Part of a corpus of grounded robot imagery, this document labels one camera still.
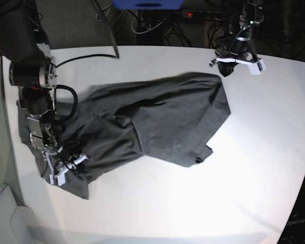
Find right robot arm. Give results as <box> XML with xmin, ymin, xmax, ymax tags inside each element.
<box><xmin>0</xmin><ymin>1</ymin><xmax>86</xmax><ymax>178</ymax></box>

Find grey chair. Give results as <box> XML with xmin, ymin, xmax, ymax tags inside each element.
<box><xmin>0</xmin><ymin>185</ymin><xmax>47</xmax><ymax>244</ymax></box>

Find white cable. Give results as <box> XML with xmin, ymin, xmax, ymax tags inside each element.
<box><xmin>131</xmin><ymin>15</ymin><xmax>166</xmax><ymax>35</ymax></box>

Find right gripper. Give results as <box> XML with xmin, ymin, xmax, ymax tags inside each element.
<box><xmin>54</xmin><ymin>146</ymin><xmax>84</xmax><ymax>175</ymax></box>

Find blue box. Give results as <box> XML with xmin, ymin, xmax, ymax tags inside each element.
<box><xmin>112</xmin><ymin>0</ymin><xmax>184</xmax><ymax>10</ymax></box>

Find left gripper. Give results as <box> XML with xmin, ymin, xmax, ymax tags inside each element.
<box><xmin>218</xmin><ymin>44</ymin><xmax>256</xmax><ymax>77</ymax></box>

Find dark grey t-shirt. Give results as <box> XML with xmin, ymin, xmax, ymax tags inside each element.
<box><xmin>18</xmin><ymin>73</ymin><xmax>231</xmax><ymax>199</ymax></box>

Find black power strip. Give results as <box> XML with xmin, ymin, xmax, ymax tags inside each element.
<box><xmin>181</xmin><ymin>10</ymin><xmax>229</xmax><ymax>21</ymax></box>

